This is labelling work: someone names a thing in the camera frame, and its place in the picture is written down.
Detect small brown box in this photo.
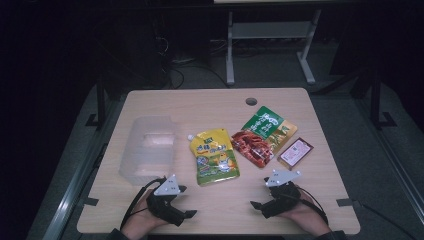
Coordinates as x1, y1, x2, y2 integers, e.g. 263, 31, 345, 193
277, 137, 315, 171

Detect green and red snack packet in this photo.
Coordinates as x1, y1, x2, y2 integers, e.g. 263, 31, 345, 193
230, 105, 299, 169

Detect clear plastic container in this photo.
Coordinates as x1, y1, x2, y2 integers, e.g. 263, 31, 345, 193
118, 115, 178, 187

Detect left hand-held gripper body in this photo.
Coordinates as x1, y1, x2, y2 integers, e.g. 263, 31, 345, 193
145, 174, 187, 228

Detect white metal desk frame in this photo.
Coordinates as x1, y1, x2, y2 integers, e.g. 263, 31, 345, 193
225, 9, 323, 86

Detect black floor cables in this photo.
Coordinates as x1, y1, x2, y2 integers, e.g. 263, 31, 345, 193
159, 35, 232, 90

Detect black metal stand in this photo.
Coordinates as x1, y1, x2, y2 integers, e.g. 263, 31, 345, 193
352, 69, 398, 131
84, 75, 108, 131

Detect thin black floor cable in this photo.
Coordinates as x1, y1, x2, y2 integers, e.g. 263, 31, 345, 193
352, 199, 418, 240

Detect yellow spouted pouch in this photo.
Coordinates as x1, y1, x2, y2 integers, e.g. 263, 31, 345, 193
187, 128, 241, 187

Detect right hand-held gripper cable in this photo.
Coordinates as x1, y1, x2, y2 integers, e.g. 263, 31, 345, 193
295, 185, 330, 225

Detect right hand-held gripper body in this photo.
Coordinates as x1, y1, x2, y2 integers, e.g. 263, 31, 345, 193
262, 169, 302, 220

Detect person's left hand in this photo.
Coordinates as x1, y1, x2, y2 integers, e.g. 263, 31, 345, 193
121, 189, 169, 240

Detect aluminium rail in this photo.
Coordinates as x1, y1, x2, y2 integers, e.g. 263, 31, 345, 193
42, 96, 128, 240
353, 99, 424, 218

